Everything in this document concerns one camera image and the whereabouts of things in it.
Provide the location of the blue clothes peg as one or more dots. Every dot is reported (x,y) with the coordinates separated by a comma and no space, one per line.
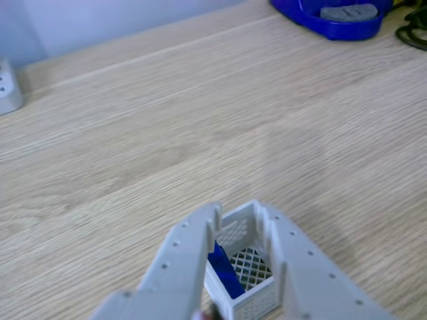
(227,273)

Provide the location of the white lattice crate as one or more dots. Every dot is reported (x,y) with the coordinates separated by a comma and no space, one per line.
(253,301)

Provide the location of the white power strip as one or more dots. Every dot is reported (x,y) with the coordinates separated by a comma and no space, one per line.
(8,93)

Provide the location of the blue plastic holder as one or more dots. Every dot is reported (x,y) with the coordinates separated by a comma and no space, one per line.
(340,30)

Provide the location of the grey sponge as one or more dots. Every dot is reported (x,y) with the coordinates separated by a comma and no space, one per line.
(350,13)

